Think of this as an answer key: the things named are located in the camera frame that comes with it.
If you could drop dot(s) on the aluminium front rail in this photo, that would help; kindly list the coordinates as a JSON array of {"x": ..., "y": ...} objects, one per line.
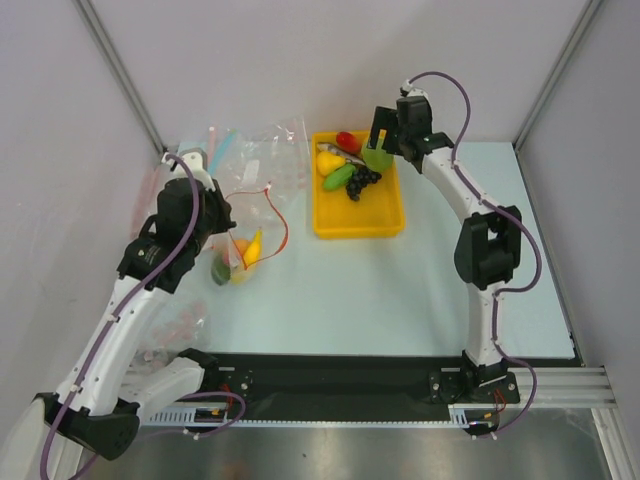
[{"x": 521, "y": 389}]

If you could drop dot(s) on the yellow toy banana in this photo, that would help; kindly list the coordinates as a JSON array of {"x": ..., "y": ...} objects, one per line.
[{"x": 253, "y": 251}]

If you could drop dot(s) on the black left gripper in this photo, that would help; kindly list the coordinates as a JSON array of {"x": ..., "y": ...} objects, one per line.
[{"x": 212, "y": 194}]

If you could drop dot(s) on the red toy mango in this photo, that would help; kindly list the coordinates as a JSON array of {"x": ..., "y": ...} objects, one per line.
[{"x": 348, "y": 142}]

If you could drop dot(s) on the right aluminium corner post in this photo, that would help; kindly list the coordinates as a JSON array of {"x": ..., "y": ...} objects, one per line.
[{"x": 577, "y": 35}]

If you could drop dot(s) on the clear blue-zipper zip bag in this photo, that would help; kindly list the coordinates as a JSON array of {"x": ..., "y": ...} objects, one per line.
[{"x": 217, "y": 149}]

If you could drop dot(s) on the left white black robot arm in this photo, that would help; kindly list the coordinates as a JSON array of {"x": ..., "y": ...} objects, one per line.
[{"x": 92, "y": 406}]

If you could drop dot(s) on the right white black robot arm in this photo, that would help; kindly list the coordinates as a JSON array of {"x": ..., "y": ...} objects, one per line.
[{"x": 488, "y": 249}]

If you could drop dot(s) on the clear orange-zipper zip bag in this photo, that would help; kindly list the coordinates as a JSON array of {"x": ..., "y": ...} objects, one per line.
[{"x": 252, "y": 210}]

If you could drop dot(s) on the yellow plastic bin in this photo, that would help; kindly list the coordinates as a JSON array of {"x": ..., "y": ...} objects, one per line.
[{"x": 378, "y": 213}]

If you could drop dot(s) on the aluminium corner post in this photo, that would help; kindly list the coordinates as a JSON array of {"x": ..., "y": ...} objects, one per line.
[
  {"x": 577, "y": 35},
  {"x": 113, "y": 60}
]

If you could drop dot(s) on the orange green toy mango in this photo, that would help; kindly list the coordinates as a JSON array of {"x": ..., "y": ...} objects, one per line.
[{"x": 221, "y": 270}]

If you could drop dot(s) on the grey toy fish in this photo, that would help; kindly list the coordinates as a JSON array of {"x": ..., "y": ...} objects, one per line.
[{"x": 335, "y": 150}]

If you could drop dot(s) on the clear pink-zipper zip bag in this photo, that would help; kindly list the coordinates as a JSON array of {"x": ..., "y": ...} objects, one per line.
[{"x": 145, "y": 200}]

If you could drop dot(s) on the peach toy fruit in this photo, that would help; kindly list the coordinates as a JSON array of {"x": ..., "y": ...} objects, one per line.
[{"x": 241, "y": 245}]

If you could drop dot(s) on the dark toy grape bunch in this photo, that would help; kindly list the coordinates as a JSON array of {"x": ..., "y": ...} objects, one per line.
[{"x": 359, "y": 180}]

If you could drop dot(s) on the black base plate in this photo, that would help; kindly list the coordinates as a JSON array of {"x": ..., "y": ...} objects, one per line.
[{"x": 359, "y": 389}]

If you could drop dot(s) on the green toy vegetable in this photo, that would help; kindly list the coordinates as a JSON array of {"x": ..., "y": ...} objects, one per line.
[{"x": 339, "y": 177}]

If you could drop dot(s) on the white slotted cable duct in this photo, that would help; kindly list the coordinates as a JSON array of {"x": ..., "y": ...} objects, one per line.
[{"x": 203, "y": 417}]

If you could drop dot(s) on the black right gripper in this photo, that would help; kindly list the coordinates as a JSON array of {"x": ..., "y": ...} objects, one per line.
[{"x": 381, "y": 130}]

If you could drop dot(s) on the left aluminium corner post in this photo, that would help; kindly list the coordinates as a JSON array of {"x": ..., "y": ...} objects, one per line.
[{"x": 113, "y": 60}]

